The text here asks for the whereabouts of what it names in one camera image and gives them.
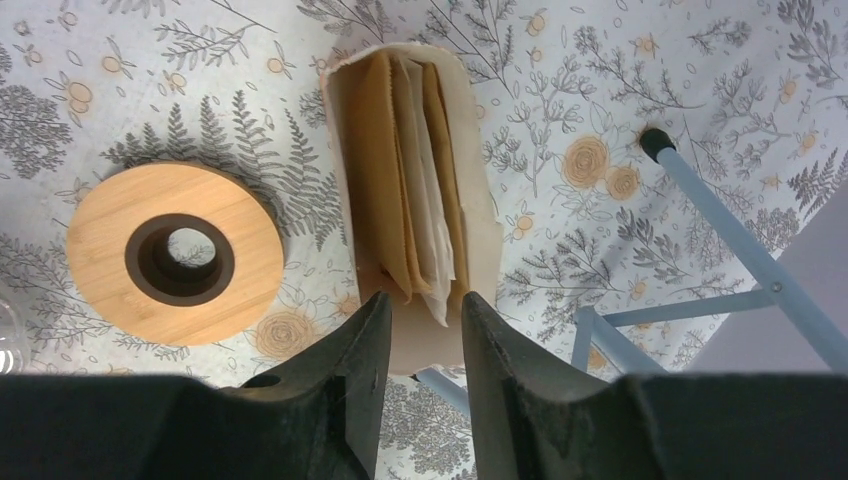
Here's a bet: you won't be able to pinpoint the wooden ring holder far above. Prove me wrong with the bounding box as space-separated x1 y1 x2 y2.
66 162 284 346

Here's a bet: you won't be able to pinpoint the clear glass dripper cone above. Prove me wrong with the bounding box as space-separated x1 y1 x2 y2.
0 297 31 375

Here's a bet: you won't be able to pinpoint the floral tablecloth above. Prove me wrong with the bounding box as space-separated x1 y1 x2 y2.
1 1 847 479

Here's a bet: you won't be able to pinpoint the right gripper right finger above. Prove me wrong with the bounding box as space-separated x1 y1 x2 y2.
461 292 847 479

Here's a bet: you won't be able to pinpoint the orange coffee filter box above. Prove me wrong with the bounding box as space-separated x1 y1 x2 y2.
321 43 503 375

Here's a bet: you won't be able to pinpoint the paper coffee filters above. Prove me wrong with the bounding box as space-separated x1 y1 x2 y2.
333 49 469 326

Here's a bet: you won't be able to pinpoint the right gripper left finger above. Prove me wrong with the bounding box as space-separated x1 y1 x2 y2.
1 293 392 479

